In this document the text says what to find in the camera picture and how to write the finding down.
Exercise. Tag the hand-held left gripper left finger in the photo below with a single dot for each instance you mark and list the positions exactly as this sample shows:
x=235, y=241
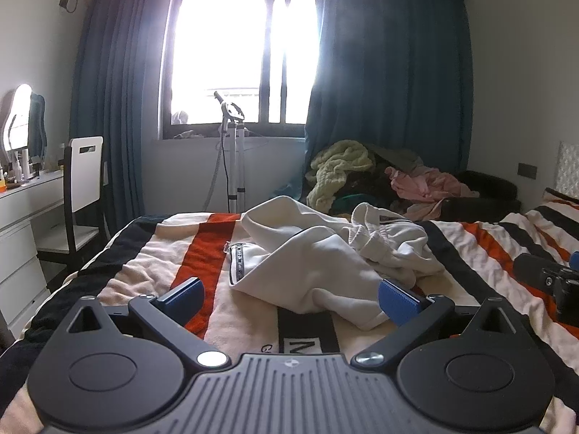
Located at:
x=186, y=298

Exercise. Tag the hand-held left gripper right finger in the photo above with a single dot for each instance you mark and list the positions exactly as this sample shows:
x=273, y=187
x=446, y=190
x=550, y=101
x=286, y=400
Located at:
x=400, y=303

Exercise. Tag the white sweatpants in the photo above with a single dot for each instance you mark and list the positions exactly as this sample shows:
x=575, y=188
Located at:
x=312, y=257

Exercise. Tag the dark clothes pile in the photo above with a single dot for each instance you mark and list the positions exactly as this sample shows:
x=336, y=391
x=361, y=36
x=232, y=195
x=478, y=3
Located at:
x=366, y=192

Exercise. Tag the orange black striped blanket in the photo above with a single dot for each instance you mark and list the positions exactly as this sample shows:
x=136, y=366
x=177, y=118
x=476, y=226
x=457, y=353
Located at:
x=158, y=257

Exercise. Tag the black sofa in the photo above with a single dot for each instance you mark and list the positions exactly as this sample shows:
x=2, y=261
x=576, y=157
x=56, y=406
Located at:
x=484, y=194

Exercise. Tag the grey padded headboard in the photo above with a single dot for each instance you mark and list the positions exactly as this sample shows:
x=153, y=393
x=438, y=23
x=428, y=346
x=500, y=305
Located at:
x=569, y=167

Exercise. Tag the pink garment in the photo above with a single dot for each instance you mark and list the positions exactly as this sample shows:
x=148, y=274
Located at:
x=420, y=187

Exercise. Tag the garment steamer stand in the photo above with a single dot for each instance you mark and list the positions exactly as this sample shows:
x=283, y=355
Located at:
x=235, y=162

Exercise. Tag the white black chair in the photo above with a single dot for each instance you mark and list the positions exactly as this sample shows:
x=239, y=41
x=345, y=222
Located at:
x=83, y=176

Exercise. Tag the grey cloth on windowsill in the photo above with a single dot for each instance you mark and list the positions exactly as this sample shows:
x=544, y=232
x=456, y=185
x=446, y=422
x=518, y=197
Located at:
x=187, y=135

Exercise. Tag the white dressing table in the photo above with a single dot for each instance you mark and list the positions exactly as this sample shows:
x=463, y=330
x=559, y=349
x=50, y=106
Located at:
x=22, y=244

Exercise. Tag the white cosmetic bottle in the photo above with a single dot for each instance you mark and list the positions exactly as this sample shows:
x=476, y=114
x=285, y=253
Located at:
x=18, y=168
x=27, y=165

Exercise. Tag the window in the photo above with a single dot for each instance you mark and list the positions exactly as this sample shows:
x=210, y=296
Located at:
x=217, y=54

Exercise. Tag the lit vanity mirror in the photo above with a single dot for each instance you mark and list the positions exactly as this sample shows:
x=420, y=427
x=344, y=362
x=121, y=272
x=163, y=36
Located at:
x=16, y=117

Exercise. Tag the dark wall switch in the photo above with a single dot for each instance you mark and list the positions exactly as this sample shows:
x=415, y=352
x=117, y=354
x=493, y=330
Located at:
x=527, y=169

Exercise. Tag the dark wavy frame mirror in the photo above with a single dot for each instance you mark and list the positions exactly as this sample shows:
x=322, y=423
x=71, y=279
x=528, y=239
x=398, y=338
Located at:
x=38, y=126

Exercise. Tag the dark wall socket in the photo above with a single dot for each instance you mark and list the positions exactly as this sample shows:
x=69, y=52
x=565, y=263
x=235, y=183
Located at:
x=66, y=3

